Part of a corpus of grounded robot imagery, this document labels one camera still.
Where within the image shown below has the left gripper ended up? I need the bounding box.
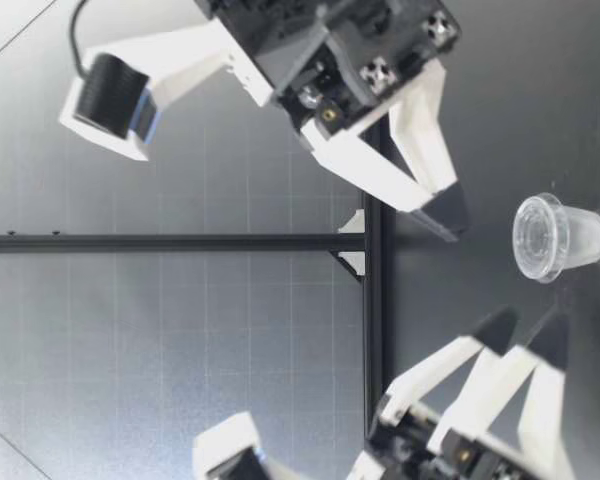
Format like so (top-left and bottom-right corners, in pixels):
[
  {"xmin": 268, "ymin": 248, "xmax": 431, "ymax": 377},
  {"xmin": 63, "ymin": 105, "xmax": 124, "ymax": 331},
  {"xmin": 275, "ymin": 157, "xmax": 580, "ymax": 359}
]
[{"xmin": 367, "ymin": 307, "xmax": 579, "ymax": 480}]

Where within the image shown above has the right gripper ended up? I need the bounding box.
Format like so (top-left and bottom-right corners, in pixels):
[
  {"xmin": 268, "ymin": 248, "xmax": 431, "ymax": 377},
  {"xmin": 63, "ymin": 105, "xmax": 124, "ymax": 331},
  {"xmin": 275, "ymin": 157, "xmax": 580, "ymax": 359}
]
[{"xmin": 194, "ymin": 0, "xmax": 470, "ymax": 244}]

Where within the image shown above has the small clear plastic cup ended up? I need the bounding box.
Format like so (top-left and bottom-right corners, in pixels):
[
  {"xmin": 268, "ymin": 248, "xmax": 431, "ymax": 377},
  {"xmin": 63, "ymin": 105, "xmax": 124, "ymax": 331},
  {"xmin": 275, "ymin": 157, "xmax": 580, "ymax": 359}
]
[{"xmin": 511, "ymin": 191, "xmax": 600, "ymax": 285}]

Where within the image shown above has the black frame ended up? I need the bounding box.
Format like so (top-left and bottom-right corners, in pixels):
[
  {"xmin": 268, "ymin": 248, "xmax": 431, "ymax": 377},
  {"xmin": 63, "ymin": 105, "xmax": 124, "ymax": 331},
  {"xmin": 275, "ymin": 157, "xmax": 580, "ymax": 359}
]
[{"xmin": 0, "ymin": 119, "xmax": 399, "ymax": 446}]

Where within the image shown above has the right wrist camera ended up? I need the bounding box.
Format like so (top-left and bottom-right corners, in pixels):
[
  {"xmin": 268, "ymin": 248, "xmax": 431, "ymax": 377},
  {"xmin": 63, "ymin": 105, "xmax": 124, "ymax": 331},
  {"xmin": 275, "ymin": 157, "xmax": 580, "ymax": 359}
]
[{"xmin": 58, "ymin": 14, "xmax": 281, "ymax": 162}]

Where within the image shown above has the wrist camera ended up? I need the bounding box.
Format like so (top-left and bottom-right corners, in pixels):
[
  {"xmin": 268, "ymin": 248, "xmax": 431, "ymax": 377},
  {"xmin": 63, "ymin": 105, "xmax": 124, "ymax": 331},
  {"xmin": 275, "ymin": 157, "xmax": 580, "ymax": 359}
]
[
  {"xmin": 192, "ymin": 409, "xmax": 301, "ymax": 480},
  {"xmin": 58, "ymin": 14, "xmax": 281, "ymax": 162}
]

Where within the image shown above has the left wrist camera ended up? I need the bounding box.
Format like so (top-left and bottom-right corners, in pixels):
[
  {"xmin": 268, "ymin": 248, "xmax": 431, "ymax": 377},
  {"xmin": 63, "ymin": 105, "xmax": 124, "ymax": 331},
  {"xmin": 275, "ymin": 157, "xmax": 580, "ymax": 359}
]
[{"xmin": 192, "ymin": 409, "xmax": 301, "ymax": 480}]

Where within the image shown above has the black camera cable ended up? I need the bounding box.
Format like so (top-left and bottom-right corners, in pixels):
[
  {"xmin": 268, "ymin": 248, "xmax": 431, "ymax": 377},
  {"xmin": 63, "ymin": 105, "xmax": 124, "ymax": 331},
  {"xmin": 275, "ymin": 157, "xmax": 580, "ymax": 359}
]
[{"xmin": 68, "ymin": 0, "xmax": 94, "ymax": 79}]

